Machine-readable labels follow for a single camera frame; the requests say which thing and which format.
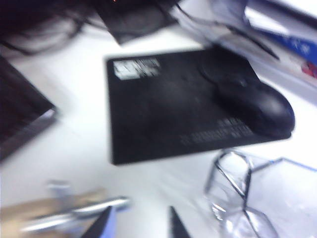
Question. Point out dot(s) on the black monitor with stand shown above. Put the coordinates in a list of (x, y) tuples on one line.
[(138, 22)]

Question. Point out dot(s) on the beige canvas desk calendar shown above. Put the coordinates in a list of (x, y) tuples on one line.
[(37, 210)]

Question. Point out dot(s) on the black computer mouse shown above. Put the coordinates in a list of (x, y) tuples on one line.
[(262, 109)]

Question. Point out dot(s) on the transparent plastic cup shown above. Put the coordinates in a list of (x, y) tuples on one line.
[(272, 198)]

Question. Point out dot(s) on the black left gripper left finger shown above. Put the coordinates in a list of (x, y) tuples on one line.
[(99, 228)]

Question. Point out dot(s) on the black keyboard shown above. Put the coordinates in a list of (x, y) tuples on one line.
[(19, 106)]

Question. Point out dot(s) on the blue white paper box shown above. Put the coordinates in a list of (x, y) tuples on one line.
[(292, 39)]

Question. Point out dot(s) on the black mouse pad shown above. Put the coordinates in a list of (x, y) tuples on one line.
[(161, 111)]

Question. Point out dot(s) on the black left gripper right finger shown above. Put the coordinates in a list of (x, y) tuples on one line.
[(177, 228)]

